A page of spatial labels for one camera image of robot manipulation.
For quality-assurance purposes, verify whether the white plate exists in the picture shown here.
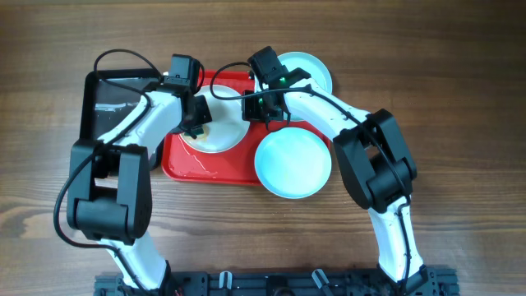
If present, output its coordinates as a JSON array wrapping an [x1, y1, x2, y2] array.
[[180, 86, 250, 154]]

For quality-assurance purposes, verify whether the green and yellow sponge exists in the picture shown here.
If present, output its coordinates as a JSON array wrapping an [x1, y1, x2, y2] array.
[[185, 125, 209, 140]]

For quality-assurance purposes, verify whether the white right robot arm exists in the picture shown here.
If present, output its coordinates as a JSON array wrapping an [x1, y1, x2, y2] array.
[[247, 46, 424, 286]]

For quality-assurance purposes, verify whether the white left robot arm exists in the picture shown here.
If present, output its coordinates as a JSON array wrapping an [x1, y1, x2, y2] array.
[[53, 54, 211, 295]]

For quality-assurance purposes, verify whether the black tray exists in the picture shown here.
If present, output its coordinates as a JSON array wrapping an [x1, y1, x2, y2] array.
[[79, 68, 156, 140]]

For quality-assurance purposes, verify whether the red tray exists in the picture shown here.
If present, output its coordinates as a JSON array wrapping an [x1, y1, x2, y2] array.
[[160, 71, 330, 185]]

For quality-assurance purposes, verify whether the far light blue plate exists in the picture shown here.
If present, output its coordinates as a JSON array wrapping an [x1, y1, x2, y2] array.
[[278, 52, 333, 93]]

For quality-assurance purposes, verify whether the light blue plate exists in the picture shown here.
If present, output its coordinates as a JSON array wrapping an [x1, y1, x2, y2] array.
[[254, 127, 332, 199], [278, 52, 333, 93]]

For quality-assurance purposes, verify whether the near light blue plate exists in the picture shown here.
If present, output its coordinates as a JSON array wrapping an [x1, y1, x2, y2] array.
[[254, 127, 332, 199]]

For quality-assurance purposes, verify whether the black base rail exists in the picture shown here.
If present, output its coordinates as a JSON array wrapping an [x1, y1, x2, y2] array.
[[93, 266, 459, 296]]

